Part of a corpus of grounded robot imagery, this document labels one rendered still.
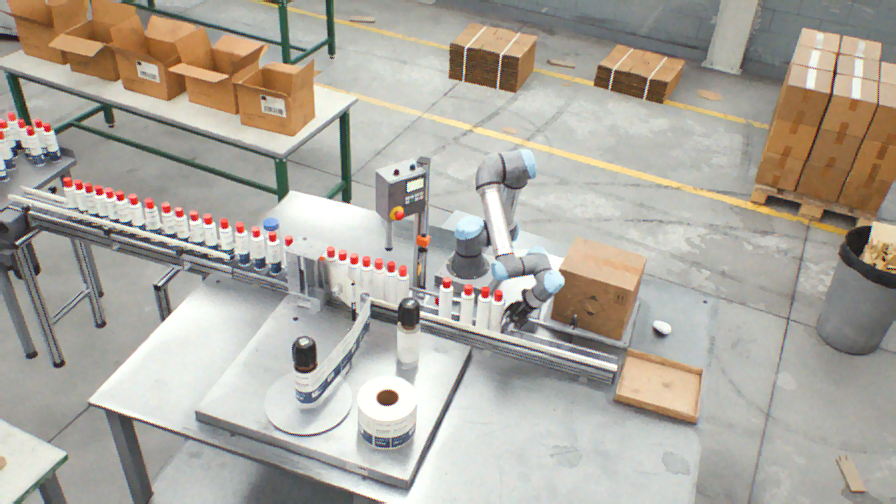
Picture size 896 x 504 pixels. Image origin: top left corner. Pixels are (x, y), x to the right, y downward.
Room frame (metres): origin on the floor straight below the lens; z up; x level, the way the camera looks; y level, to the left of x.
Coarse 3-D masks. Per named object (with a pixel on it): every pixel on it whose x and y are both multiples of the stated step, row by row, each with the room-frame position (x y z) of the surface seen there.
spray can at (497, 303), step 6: (498, 294) 2.33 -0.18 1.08; (492, 300) 2.34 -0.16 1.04; (498, 300) 2.33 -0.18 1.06; (492, 306) 2.33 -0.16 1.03; (498, 306) 2.32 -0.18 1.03; (492, 312) 2.33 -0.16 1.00; (498, 312) 2.32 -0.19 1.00; (492, 318) 2.33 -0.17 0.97; (498, 318) 2.32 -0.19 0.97; (492, 324) 2.32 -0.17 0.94; (498, 324) 2.32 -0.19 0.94; (492, 330) 2.32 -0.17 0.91; (498, 330) 2.32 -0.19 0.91
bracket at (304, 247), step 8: (296, 240) 2.51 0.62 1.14; (304, 240) 2.51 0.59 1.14; (312, 240) 2.51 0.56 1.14; (288, 248) 2.45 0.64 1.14; (296, 248) 2.46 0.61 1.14; (304, 248) 2.46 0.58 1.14; (312, 248) 2.46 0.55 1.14; (320, 248) 2.47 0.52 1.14; (304, 256) 2.41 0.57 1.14; (312, 256) 2.41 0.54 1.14
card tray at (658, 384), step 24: (624, 360) 2.28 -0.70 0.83; (648, 360) 2.29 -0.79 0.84; (672, 360) 2.26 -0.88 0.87; (624, 384) 2.15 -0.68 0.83; (648, 384) 2.16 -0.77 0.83; (672, 384) 2.17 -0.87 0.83; (696, 384) 2.18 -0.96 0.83; (648, 408) 2.03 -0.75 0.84; (672, 408) 2.01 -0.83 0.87; (696, 408) 2.05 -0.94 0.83
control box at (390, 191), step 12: (384, 168) 2.55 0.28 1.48; (396, 168) 2.56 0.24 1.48; (408, 168) 2.56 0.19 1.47; (420, 168) 2.57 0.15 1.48; (384, 180) 2.48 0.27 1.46; (396, 180) 2.48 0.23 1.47; (384, 192) 2.48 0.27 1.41; (396, 192) 2.48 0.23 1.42; (384, 204) 2.48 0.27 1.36; (396, 204) 2.48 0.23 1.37; (408, 204) 2.51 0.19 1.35; (420, 204) 2.55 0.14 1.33; (384, 216) 2.48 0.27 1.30
